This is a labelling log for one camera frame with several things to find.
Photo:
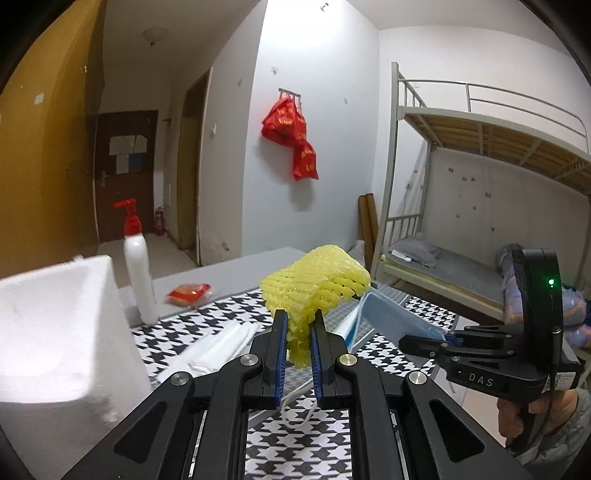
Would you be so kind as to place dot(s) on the dark brown door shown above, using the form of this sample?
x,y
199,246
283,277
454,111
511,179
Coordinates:
x,y
124,169

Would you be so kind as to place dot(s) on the white foam box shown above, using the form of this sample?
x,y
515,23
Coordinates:
x,y
70,369

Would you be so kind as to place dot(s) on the wooden wardrobe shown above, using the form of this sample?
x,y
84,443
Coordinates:
x,y
49,113

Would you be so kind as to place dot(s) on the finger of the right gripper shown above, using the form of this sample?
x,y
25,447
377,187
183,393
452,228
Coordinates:
x,y
424,347

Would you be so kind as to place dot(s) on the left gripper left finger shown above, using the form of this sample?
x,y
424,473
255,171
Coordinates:
x,y
194,427

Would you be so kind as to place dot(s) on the white red pump bottle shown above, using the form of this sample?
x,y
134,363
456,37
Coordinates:
x,y
137,262

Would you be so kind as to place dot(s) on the wooden boards leaning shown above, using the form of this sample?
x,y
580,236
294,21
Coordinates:
x,y
369,226

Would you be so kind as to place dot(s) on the red snack packet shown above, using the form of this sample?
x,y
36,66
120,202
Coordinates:
x,y
189,295

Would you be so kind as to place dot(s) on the ceiling lamp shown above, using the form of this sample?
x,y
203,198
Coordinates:
x,y
154,34

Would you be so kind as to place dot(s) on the grey folded blanket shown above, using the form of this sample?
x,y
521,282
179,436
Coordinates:
x,y
416,249

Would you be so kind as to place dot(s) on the right hand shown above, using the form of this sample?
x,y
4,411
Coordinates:
x,y
557,408

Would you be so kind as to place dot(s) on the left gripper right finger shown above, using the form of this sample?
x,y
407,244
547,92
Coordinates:
x,y
402,427

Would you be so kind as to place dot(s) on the red fire extinguisher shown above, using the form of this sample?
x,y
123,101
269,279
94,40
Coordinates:
x,y
159,221

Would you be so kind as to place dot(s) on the metal bunk bed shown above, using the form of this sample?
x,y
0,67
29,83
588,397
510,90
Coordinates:
x,y
472,168

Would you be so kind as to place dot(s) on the blue face mask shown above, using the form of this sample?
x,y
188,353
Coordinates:
x,y
373,326

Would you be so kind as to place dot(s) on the red hanging bags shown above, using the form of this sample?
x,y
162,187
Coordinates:
x,y
286,126

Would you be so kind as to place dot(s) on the houndstooth table runner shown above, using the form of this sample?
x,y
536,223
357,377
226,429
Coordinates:
x,y
308,437

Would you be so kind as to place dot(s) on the yellow foam fruit net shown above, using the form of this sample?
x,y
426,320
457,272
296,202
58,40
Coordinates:
x,y
317,283

